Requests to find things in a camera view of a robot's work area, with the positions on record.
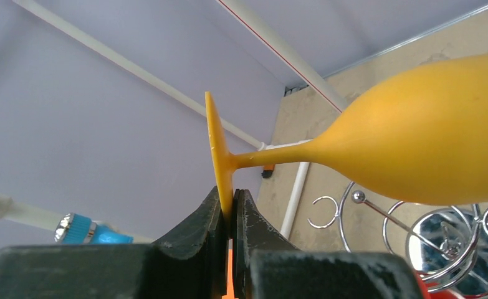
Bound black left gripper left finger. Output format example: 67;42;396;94
0;188;227;298

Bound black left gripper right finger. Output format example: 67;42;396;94
232;189;424;298

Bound red plastic goblet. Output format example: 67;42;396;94
415;271;488;299

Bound chrome spiral glass rack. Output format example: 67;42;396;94
308;183;488;295

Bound yellow plastic goblet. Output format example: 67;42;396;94
205;54;488;223

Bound orange plastic goblet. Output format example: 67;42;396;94
221;240;236;299

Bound black orange hex key set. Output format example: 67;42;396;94
261;164;275;179

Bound blue faucet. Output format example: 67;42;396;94
54;212;134;245

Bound white PVC pipe frame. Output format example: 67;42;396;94
0;1;309;238

